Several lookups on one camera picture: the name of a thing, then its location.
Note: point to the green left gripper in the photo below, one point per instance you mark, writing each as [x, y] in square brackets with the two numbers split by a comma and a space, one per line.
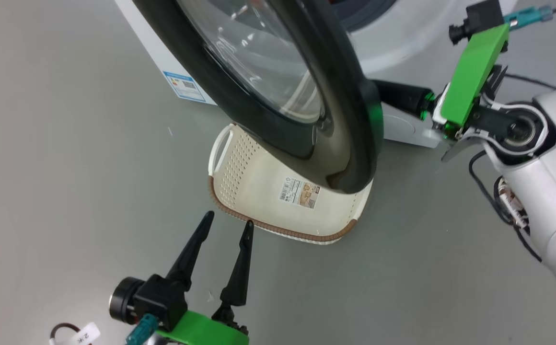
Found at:
[201, 333]

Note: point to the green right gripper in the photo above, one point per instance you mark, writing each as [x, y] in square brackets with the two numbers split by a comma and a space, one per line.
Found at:
[474, 72]

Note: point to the black glass washing machine door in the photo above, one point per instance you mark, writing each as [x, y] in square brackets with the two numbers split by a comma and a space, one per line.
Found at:
[345, 120]

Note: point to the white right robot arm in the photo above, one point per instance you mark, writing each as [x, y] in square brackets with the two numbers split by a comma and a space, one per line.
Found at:
[546, 191]

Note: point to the white front-load washing machine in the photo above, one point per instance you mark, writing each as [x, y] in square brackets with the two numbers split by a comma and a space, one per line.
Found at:
[402, 43]

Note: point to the cream perforated laundry basket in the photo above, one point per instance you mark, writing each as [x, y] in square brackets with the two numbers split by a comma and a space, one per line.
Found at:
[259, 191]

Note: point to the paper label sticker on basket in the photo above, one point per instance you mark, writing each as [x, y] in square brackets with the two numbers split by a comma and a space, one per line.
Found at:
[299, 192]

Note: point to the blue energy label sticker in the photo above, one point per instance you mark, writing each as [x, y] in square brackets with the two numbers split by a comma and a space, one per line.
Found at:
[184, 87]

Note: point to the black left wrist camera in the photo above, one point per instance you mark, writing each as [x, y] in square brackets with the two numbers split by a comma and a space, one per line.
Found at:
[163, 299]

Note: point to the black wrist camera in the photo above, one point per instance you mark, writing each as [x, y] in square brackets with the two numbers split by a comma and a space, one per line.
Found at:
[163, 299]
[479, 17]

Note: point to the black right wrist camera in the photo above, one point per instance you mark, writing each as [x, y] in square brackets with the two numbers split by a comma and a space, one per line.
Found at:
[479, 17]

